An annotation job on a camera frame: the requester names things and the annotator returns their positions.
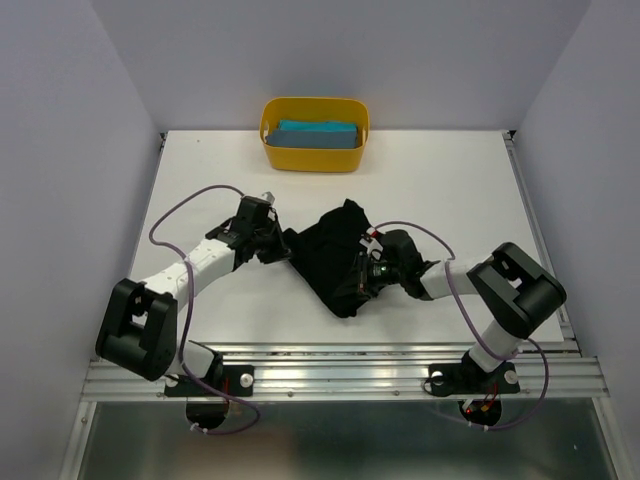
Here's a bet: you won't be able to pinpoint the aluminium front rail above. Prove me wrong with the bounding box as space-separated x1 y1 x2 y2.
82 342 609 401

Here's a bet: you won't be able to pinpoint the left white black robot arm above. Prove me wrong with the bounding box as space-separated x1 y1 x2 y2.
96 192 290 394

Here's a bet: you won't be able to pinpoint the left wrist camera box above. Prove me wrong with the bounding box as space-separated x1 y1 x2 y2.
260 191 275 205

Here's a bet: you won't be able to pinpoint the right aluminium side rail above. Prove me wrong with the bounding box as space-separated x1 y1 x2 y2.
502 130 582 355

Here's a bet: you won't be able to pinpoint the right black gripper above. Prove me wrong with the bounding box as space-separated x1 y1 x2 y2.
331 251 404 300

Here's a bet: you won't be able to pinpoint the grey blue folded t shirt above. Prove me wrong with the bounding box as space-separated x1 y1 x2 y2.
266 129 359 149

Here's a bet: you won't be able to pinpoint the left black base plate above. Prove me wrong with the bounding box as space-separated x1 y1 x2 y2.
164 364 255 398

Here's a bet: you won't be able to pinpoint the teal folded t shirt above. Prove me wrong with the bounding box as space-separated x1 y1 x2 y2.
277 119 358 135

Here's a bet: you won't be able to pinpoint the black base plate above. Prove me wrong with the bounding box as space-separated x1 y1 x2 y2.
422 362 520 398
164 364 255 398

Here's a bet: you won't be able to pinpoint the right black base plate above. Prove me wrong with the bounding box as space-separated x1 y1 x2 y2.
422 362 520 398

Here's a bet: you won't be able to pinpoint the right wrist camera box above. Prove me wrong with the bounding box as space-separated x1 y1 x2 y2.
359 227 383 255

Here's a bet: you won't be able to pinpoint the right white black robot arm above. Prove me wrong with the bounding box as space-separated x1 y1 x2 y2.
337 230 567 396

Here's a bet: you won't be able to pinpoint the black t shirt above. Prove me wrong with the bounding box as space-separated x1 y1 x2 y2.
283 199 385 319

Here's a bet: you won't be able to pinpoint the yellow plastic basket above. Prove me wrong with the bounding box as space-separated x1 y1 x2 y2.
259 97 370 173

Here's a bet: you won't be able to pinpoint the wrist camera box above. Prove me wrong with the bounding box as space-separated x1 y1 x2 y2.
359 227 383 255
260 191 275 205

